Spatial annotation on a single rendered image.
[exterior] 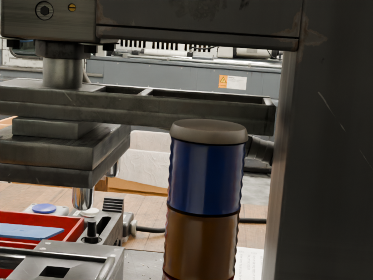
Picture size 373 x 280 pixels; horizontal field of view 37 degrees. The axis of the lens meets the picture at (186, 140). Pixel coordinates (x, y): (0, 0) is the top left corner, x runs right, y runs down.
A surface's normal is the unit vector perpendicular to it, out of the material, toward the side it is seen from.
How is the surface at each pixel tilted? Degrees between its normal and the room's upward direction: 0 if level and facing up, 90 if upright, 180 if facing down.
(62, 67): 90
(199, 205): 104
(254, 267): 1
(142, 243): 0
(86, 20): 90
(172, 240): 76
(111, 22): 90
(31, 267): 0
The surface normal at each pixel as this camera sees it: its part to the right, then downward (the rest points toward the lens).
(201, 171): -0.16, 0.41
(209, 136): 0.02, -0.13
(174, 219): -0.76, -0.18
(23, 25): -0.08, 0.18
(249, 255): 0.07, -0.98
